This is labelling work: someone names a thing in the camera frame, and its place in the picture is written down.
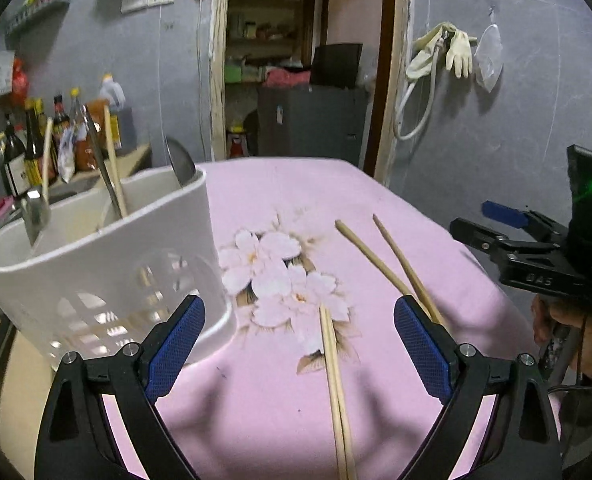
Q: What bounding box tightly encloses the black monitor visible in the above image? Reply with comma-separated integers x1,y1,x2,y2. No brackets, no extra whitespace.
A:
312,42,364,88

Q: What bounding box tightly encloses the dark wine bottle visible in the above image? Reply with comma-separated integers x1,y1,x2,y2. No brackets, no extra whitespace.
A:
1,112,30,198

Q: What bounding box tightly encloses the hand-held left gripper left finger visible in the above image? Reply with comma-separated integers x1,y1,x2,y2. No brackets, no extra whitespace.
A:
35,294,207,480

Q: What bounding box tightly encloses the pink floral tablecloth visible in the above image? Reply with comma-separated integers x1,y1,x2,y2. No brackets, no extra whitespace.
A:
101,157,561,480

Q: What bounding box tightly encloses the white cable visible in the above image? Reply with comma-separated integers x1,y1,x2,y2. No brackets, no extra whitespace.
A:
195,0,214,161

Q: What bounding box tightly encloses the cream rubber glove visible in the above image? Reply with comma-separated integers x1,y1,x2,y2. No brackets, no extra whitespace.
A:
446,30,478,79
406,22,449,81

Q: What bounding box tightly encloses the grey wall shelf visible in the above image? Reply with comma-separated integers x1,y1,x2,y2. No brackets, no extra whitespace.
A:
6,0,73,37

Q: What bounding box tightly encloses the pink cloth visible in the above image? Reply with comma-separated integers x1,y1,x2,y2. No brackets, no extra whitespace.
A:
266,69,311,89

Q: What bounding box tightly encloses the red plastic bag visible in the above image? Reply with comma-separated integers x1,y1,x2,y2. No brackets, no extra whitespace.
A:
10,57,29,107

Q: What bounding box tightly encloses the white plastic utensil holder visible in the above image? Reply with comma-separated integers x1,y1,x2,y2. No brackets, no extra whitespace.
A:
0,167,239,373

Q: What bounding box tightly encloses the clear bottle yellow cap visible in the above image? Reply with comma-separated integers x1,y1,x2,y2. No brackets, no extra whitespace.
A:
70,88,88,131

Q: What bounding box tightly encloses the wooden chopstick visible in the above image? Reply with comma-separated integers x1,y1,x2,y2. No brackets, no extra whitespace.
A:
319,305,349,480
41,116,55,207
103,104,129,220
326,307,358,480
372,213,446,326
335,219,419,303

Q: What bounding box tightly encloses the soy sauce bottle red cap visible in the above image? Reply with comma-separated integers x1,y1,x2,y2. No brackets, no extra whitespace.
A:
51,95,72,133

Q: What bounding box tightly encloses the cooking oil jug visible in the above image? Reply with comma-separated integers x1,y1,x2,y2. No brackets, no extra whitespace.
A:
98,74,127,151

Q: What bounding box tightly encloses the white seasoning packet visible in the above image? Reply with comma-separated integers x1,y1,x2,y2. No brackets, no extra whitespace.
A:
58,127,80,184

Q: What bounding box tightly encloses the wooden shelf unit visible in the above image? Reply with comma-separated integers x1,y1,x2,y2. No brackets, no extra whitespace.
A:
226,0,323,92

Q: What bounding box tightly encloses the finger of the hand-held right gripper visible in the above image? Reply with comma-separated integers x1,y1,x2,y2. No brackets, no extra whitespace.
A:
480,200,544,232
449,216,522,262

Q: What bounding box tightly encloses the dark bottle yellow cap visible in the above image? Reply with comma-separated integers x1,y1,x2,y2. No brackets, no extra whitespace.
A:
23,100,45,186

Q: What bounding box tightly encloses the white hose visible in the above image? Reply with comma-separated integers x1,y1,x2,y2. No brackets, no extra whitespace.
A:
393,32,450,141

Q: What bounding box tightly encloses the wooden door frame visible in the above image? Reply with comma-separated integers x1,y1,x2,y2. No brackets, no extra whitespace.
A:
208,0,417,186

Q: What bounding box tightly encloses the dark grey cabinet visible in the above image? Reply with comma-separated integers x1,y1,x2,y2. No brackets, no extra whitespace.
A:
257,85,370,163

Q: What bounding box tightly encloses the large metal spoon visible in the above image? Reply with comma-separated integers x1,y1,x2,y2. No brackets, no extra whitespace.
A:
165,136,197,188

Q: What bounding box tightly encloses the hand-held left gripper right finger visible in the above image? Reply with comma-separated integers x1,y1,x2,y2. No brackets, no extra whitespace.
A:
393,295,561,480

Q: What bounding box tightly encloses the orange seasoning packet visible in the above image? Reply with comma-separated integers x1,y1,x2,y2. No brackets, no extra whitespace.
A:
76,100,109,171

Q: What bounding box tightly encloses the person's right hand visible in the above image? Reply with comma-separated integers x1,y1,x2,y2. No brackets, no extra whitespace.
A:
532,295,592,377

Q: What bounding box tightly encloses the black cable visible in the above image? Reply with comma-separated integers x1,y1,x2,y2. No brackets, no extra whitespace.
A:
546,310,592,397

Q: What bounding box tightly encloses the small red object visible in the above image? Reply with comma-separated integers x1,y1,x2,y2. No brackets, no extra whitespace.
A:
228,130,249,160

